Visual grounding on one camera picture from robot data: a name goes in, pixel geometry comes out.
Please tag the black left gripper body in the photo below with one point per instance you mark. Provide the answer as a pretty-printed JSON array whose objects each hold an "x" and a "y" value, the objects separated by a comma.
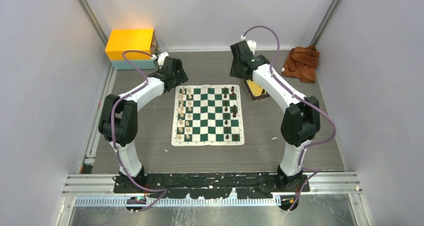
[{"x": 179, "y": 77}]

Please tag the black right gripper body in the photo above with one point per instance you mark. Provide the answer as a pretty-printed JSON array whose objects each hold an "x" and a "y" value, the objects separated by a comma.
[{"x": 236, "y": 71}]

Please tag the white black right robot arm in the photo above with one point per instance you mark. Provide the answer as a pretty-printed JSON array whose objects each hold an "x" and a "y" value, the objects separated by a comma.
[{"x": 300, "y": 121}]

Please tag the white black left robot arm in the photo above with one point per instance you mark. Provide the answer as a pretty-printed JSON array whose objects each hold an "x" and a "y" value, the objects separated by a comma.
[{"x": 119, "y": 116}]

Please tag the green white chess mat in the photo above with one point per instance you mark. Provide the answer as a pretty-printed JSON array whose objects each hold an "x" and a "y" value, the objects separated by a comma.
[{"x": 202, "y": 117}]

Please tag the gold metal tin tray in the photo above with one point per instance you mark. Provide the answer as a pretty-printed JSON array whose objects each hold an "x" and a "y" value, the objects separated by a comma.
[{"x": 255, "y": 92}]

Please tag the yellow and teal box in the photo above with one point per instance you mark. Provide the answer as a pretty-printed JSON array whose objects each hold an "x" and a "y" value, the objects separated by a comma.
[{"x": 144, "y": 41}]

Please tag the brown crumpled cloth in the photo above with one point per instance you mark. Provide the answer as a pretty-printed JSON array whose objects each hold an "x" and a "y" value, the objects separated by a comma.
[{"x": 301, "y": 63}]

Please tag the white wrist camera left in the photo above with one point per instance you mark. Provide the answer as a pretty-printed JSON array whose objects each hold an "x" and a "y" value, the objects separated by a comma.
[{"x": 159, "y": 59}]

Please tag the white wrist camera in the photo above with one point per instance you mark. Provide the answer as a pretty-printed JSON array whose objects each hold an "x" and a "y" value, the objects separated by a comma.
[
  {"x": 252, "y": 45},
  {"x": 159, "y": 59}
]

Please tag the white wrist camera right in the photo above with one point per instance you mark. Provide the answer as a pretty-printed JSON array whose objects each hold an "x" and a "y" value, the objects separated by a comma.
[{"x": 252, "y": 45}]

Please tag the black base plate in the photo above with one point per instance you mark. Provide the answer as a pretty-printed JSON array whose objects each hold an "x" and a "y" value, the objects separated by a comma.
[{"x": 246, "y": 185}]

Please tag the aluminium frame rail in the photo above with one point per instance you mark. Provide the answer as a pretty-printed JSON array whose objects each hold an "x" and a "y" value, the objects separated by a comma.
[{"x": 97, "y": 191}]

